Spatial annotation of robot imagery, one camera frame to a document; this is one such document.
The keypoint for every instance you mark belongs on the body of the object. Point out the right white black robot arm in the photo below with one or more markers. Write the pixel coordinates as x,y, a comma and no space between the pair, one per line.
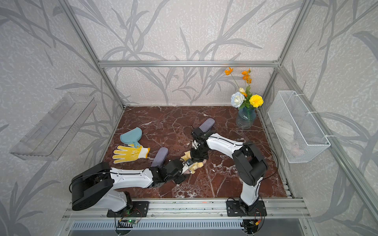
250,163

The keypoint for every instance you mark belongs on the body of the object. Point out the clear acrylic wall shelf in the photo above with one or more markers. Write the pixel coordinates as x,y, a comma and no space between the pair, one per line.
48,140

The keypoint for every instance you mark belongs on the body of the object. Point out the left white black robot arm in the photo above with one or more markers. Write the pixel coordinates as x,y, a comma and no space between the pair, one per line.
99,185

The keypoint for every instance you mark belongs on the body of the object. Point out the blue-grey fabric eyeglass case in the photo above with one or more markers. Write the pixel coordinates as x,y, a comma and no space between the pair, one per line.
160,157

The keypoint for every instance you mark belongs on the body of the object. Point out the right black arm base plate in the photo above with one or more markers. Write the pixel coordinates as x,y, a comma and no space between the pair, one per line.
239,208

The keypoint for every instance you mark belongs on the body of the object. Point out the yellow microfiber cloth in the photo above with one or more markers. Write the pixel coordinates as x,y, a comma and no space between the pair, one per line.
187,156

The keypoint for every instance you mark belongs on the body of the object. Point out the glass flower vase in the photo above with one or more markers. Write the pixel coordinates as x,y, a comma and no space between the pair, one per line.
246,118

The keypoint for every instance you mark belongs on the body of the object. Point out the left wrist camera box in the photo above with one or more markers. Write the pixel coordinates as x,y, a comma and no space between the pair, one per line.
189,163

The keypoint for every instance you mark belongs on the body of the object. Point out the white items in basket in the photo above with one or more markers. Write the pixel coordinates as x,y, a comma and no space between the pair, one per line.
284,130

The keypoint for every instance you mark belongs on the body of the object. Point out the artificial flower bouquet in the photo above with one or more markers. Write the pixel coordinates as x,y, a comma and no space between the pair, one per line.
244,98

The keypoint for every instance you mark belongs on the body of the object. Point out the pink eyeglass case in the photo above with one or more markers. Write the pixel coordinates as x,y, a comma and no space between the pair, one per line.
188,169

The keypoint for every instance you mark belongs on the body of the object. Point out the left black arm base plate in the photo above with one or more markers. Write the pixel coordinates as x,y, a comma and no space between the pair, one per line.
138,209

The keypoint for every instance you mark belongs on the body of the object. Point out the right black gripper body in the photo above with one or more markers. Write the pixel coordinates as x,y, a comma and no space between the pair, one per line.
198,154

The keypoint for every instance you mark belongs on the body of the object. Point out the white wire mesh basket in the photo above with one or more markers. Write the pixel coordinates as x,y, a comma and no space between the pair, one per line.
309,139

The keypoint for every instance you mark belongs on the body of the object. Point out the yellow white work glove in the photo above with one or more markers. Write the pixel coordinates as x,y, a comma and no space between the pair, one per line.
129,154

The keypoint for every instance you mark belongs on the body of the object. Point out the aluminium front rail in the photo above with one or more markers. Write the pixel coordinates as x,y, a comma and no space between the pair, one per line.
200,209

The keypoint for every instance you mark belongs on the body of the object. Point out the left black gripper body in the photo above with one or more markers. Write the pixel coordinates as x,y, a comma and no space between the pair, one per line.
177,178

